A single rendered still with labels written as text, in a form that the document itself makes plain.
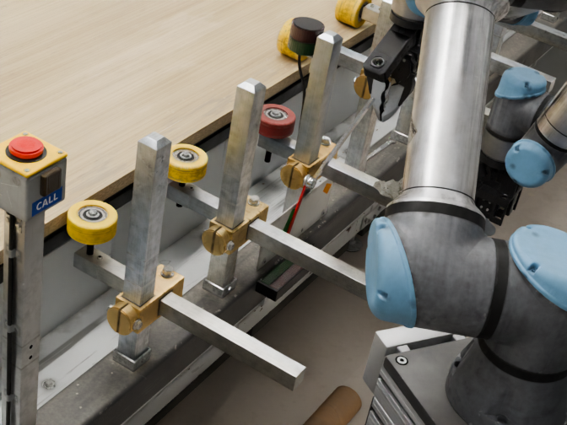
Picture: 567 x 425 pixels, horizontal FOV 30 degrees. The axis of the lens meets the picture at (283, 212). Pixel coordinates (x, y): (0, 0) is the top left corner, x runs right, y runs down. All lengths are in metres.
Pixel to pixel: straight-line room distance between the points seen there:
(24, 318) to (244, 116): 0.51
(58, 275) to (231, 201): 0.33
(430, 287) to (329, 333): 1.81
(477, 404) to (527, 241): 0.21
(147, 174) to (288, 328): 1.49
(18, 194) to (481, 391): 0.59
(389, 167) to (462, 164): 1.16
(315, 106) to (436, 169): 0.75
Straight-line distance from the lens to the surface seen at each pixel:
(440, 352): 1.38
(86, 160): 1.86
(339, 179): 2.03
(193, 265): 2.10
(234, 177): 1.77
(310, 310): 3.02
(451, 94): 1.25
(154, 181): 1.52
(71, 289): 1.92
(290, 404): 2.74
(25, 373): 1.49
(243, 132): 1.72
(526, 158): 1.64
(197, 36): 2.33
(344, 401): 2.67
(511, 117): 1.79
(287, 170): 1.99
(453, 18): 1.29
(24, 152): 1.27
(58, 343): 1.91
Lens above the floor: 1.92
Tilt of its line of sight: 35 degrees down
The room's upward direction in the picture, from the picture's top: 11 degrees clockwise
